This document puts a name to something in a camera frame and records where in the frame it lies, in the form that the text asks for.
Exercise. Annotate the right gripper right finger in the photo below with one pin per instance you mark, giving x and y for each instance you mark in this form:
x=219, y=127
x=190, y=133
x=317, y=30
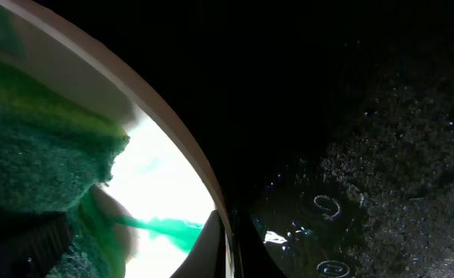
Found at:
x=250, y=255

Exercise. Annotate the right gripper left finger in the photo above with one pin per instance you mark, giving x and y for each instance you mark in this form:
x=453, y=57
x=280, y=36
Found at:
x=207, y=257

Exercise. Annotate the white plate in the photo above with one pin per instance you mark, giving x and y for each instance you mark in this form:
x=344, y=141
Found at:
x=162, y=189

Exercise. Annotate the green sponge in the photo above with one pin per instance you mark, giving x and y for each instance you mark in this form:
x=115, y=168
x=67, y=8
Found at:
x=53, y=154

